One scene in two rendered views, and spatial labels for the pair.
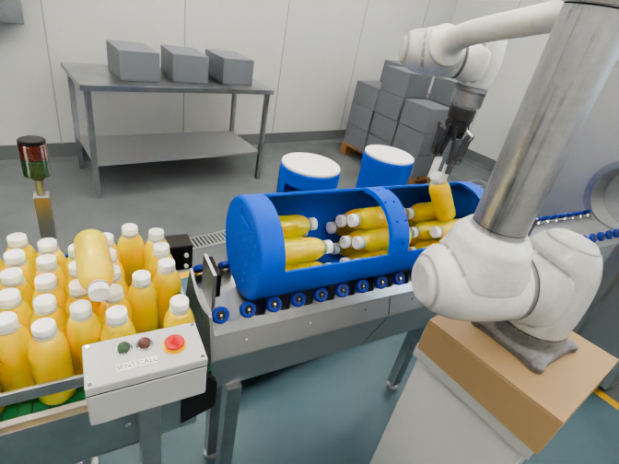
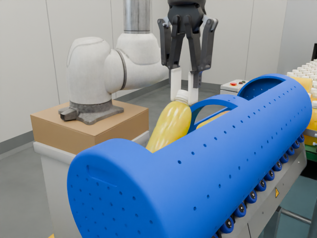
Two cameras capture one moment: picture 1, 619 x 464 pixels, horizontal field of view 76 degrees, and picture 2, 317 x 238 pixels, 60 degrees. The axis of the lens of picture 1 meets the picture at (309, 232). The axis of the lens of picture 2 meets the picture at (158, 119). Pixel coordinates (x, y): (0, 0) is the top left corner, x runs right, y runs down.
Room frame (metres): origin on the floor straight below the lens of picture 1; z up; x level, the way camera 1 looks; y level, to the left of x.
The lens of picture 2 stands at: (1.77, -0.59, 1.45)
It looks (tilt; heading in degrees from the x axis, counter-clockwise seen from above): 21 degrees down; 163
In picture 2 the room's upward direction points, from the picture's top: straight up
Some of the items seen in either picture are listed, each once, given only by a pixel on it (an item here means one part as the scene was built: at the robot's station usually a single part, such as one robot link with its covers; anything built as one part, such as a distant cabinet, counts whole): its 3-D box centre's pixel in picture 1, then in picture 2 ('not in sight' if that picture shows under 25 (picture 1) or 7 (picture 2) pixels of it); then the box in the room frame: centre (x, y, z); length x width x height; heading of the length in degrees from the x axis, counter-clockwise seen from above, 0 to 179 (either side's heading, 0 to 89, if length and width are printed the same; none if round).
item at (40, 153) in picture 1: (32, 149); not in sight; (0.93, 0.75, 1.23); 0.06 x 0.06 x 0.04
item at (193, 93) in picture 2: (435, 167); (193, 87); (1.24, -0.35, 1.30); 0.03 x 0.01 x 0.07; 123
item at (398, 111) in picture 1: (405, 121); not in sight; (5.00, -0.88, 0.59); 1.20 x 0.80 x 1.19; 43
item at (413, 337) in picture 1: (409, 345); not in sight; (1.47, -0.60, 0.31); 0.06 x 0.06 x 0.63; 33
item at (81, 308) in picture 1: (80, 307); not in sight; (0.56, 0.42, 1.09); 0.04 x 0.04 x 0.02
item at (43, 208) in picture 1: (67, 335); not in sight; (0.93, 0.75, 0.55); 0.04 x 0.04 x 1.10; 33
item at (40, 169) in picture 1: (36, 166); not in sight; (0.93, 0.75, 1.18); 0.06 x 0.06 x 0.05
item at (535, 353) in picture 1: (531, 324); (87, 106); (0.76, -0.56, 1.13); 0.22 x 0.18 x 0.06; 128
